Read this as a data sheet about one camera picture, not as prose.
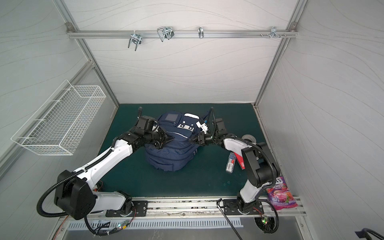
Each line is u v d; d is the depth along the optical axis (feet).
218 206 2.42
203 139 2.51
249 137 3.22
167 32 2.51
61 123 2.27
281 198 2.45
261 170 1.53
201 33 2.56
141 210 2.42
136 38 2.61
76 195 1.33
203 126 2.69
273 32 2.51
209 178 2.73
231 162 2.89
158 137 2.31
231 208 2.40
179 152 2.60
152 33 2.52
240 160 2.91
